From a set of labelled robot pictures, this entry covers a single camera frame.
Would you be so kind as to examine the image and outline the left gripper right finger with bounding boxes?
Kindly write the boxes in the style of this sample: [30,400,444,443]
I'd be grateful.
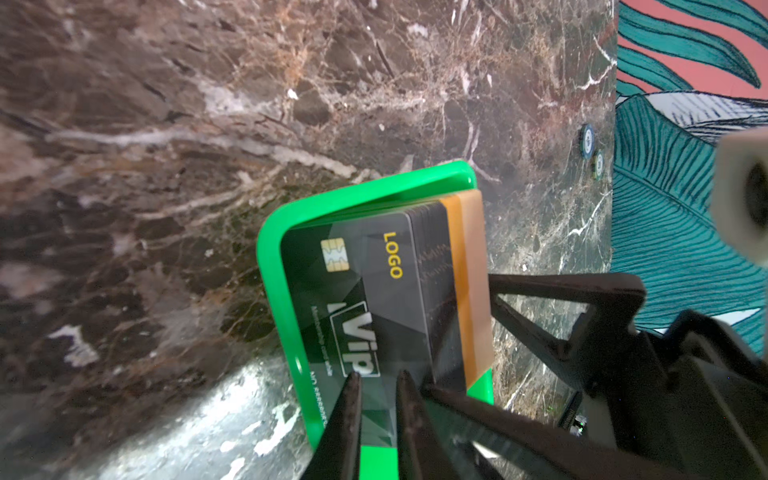
[396,370,459,480]

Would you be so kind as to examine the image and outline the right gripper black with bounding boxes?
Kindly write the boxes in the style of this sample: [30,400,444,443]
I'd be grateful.
[422,272,768,480]

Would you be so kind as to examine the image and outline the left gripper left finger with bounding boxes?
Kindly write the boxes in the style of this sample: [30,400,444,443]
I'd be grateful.
[300,372,362,480]

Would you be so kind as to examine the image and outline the green plastic tray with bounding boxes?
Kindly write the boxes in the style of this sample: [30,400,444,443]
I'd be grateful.
[257,160,493,479]

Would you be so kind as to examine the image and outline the stack of credit cards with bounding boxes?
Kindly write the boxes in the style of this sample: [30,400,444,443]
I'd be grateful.
[413,189,494,401]

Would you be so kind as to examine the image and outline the round sticker near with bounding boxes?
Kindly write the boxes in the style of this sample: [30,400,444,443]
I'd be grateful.
[592,149,605,180]

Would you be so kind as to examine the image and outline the round sticker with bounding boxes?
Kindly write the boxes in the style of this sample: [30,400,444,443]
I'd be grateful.
[592,149,605,180]
[579,123,596,160]

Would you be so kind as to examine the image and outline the round sticker far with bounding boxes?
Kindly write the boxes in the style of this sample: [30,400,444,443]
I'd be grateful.
[579,123,596,160]

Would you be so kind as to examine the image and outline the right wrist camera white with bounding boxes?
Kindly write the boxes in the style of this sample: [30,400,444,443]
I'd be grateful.
[709,127,767,267]

